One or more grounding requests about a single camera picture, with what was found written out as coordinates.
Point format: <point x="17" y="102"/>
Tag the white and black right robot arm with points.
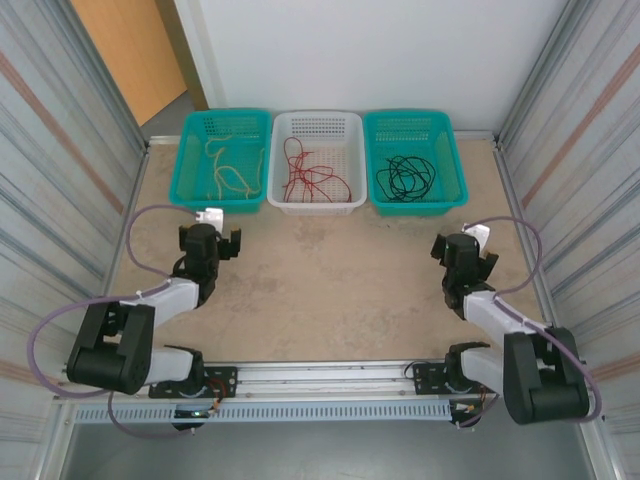
<point x="495" y="310"/>

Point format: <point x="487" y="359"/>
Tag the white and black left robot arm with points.
<point x="170" y="300"/>

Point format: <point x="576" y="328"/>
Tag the teal plastic basket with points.
<point x="445" y="160"/>
<point x="200" y="155"/>

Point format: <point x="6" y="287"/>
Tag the white plastic basket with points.
<point x="325" y="135"/>

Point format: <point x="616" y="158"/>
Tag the black controller box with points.
<point x="192" y="413"/>

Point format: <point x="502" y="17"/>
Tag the wooden door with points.
<point x="130" y="50"/>

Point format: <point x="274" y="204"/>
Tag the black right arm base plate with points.
<point x="425" y="380"/>

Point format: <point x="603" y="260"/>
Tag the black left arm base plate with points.
<point x="226" y="375"/>

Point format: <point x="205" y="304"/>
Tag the aluminium mounting rail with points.
<point x="325" y="380"/>

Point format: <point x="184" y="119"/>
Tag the wooden door frame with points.
<point x="195" y="60"/>

